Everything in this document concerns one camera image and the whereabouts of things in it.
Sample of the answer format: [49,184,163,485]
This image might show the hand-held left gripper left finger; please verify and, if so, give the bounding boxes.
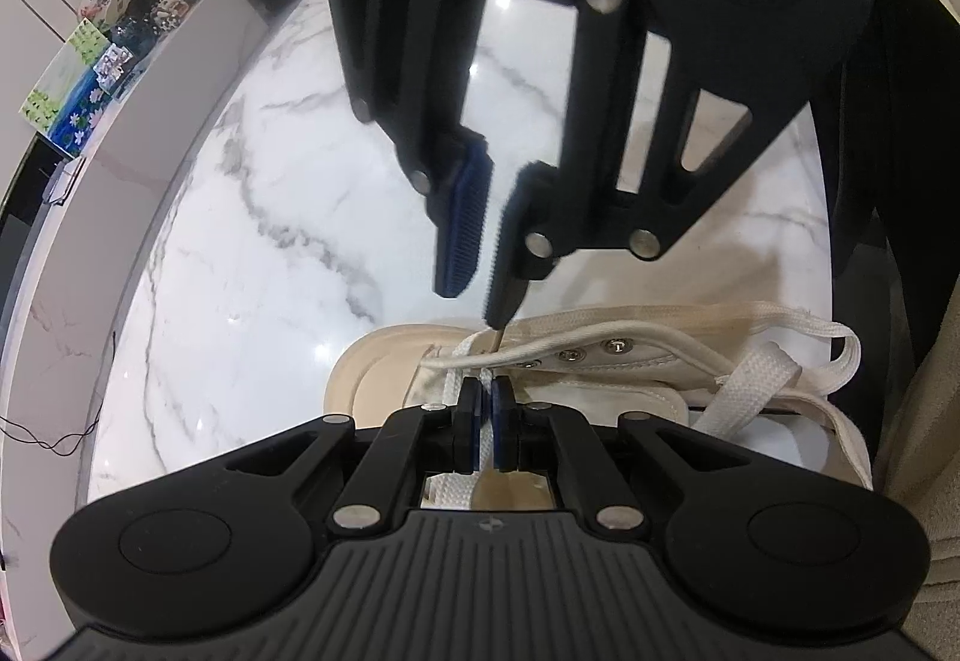
[220,376,482,534]

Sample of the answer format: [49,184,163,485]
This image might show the person's beige fleece jacket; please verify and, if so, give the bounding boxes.
[877,286,960,661]

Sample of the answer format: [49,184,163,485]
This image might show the panda figurines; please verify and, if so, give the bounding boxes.
[146,0,203,28]

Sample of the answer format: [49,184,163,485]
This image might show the white marble media console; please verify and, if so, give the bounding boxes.
[0,0,275,632]

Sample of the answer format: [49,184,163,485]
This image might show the white notebook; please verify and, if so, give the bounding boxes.
[49,160,87,205]

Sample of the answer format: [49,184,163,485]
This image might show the beige canvas shoe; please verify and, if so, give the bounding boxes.
[322,305,875,512]

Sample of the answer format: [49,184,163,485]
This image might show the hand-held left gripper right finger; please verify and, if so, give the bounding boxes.
[486,374,752,534]

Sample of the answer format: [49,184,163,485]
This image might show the small photo box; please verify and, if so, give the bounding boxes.
[97,46,133,82]

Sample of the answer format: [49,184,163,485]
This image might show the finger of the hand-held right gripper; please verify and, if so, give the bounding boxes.
[328,0,496,299]
[486,0,815,325]

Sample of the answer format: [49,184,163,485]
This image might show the white shoelace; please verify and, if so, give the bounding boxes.
[416,305,863,510]

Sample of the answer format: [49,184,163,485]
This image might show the black power cable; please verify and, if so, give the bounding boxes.
[0,331,117,456]

